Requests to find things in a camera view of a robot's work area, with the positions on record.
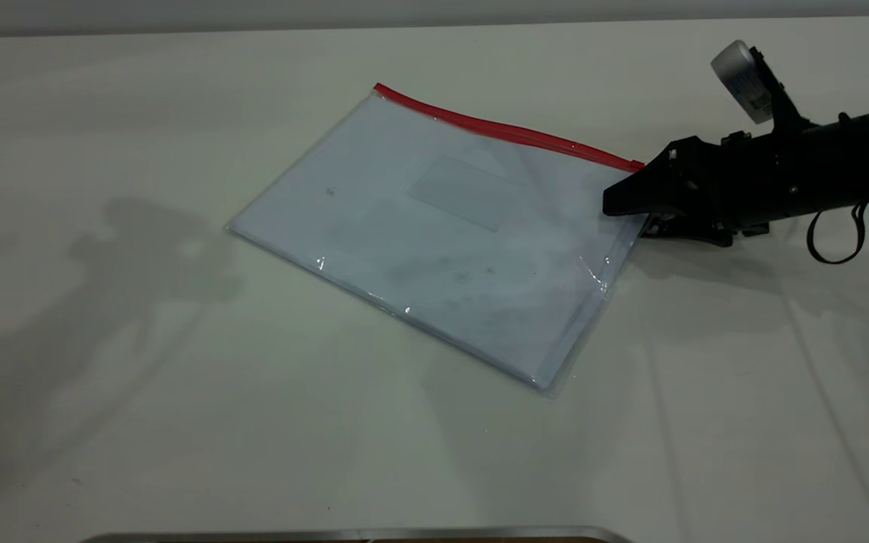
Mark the clear plastic zip bag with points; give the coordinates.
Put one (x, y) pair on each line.
(404, 256)

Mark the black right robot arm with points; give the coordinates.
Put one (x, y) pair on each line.
(857, 158)

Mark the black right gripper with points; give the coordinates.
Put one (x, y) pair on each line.
(744, 181)

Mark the silver metal rim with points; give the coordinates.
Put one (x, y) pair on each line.
(359, 535)

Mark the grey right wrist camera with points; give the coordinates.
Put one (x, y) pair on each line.
(747, 79)

